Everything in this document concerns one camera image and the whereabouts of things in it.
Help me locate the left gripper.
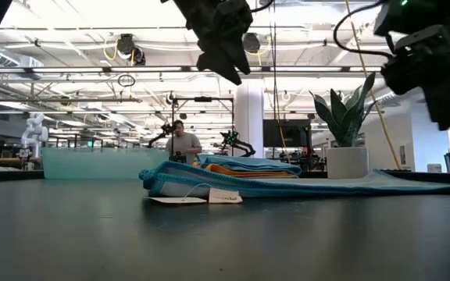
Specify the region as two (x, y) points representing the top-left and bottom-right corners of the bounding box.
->
(172, 0), (254, 86)

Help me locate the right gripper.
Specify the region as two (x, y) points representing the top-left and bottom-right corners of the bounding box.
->
(380, 23), (450, 132)

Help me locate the bright blue microfiber towel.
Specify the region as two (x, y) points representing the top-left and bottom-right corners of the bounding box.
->
(197, 154), (302, 176)

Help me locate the pale blue teal-edged towel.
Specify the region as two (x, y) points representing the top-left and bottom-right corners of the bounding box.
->
(138, 160), (450, 205)

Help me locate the white building pillar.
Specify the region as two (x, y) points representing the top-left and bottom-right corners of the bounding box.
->
(233, 80), (265, 157)

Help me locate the black monitor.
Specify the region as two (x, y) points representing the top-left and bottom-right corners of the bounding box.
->
(262, 119), (313, 148)

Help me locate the person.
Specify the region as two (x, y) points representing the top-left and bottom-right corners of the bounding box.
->
(165, 119), (203, 165)

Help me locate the snake plant in white pot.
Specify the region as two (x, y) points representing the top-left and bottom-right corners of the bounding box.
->
(309, 72), (377, 180)

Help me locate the teal plastic bin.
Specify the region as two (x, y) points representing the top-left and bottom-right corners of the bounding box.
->
(41, 147), (170, 180)

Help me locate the black ceiling cable reel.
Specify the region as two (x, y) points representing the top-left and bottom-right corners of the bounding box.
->
(116, 33), (147, 66)
(242, 32), (262, 55)

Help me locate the white wall panel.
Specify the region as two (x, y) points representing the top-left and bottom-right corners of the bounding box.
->
(398, 140), (416, 171)

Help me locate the yellow cable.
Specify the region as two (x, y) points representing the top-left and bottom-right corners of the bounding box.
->
(344, 0), (402, 171)

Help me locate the black hanging cable loop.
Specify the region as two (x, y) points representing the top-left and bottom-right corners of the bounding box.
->
(117, 73), (137, 88)

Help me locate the black table frame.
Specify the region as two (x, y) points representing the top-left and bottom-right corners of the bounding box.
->
(0, 169), (450, 184)

